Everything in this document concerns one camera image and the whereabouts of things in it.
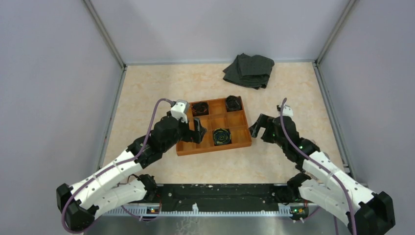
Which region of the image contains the folded dark grey cloth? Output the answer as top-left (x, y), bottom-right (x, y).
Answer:
top-left (223, 53), bottom-right (275, 90)

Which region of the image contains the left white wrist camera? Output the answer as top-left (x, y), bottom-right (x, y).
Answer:
top-left (170, 99), bottom-right (190, 123)

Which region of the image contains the grey cable duct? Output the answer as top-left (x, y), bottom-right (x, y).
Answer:
top-left (125, 205), bottom-right (293, 217)

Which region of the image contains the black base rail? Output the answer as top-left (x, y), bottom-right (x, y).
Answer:
top-left (157, 184), bottom-right (296, 212)

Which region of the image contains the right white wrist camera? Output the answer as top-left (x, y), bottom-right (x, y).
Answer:
top-left (277, 105), bottom-right (294, 118)

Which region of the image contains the purple cable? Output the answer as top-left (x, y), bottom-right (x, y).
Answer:
top-left (279, 97), bottom-right (359, 235)
top-left (61, 98), bottom-right (176, 235)

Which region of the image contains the orange compartment tray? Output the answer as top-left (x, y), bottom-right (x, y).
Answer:
top-left (176, 95), bottom-right (252, 156)

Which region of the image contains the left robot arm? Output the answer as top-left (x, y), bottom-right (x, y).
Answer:
top-left (56, 116), bottom-right (207, 234)

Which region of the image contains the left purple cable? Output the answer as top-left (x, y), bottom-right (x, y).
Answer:
top-left (61, 98), bottom-right (176, 235)

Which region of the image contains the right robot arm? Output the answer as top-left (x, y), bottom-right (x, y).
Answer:
top-left (249, 114), bottom-right (396, 235)

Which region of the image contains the black yellow coiled cable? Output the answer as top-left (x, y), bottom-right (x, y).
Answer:
top-left (212, 128), bottom-right (232, 145)

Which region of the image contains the black coiled cable red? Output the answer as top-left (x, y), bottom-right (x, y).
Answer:
top-left (191, 102), bottom-right (209, 117)

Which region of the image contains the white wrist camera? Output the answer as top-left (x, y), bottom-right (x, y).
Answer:
top-left (170, 99), bottom-right (190, 123)
top-left (277, 105), bottom-right (294, 118)

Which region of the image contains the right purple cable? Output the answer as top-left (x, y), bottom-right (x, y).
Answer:
top-left (279, 97), bottom-right (359, 235)

